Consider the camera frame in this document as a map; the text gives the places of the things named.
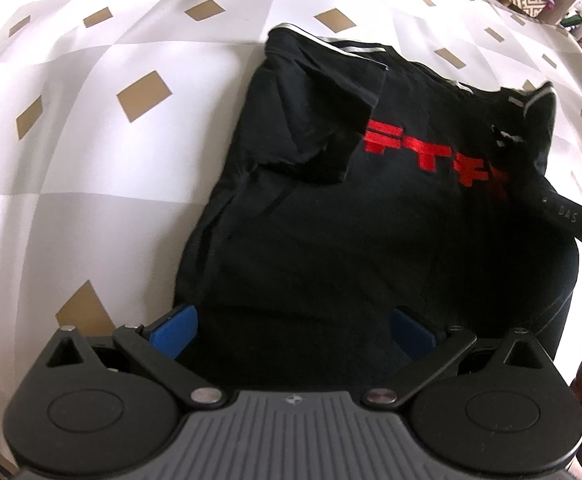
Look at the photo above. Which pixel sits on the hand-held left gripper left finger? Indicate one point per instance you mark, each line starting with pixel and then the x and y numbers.
pixel 176 331

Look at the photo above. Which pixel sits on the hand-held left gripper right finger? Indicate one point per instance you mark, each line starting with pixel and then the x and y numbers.
pixel 413 334

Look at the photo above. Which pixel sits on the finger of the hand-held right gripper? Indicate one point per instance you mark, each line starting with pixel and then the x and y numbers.
pixel 518 165

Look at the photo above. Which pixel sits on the black t-shirt with red print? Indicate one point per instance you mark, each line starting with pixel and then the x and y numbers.
pixel 346 235

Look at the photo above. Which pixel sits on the grey white checkered tablecloth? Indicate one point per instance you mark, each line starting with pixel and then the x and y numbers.
pixel 96 135

